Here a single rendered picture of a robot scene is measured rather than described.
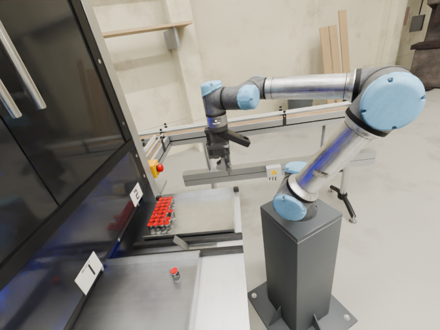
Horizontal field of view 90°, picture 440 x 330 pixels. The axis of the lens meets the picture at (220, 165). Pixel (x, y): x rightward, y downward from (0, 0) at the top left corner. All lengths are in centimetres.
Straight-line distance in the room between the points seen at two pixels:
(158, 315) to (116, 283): 20
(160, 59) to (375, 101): 317
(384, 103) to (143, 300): 80
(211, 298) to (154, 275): 21
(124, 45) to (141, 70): 34
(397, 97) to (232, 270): 61
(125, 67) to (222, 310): 318
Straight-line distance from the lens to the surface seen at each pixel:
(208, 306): 70
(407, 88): 62
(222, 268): 75
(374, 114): 62
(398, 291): 190
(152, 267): 83
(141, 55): 350
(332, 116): 183
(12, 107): 52
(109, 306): 82
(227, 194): 102
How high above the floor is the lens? 148
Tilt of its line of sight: 28 degrees down
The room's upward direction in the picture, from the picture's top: 10 degrees counter-clockwise
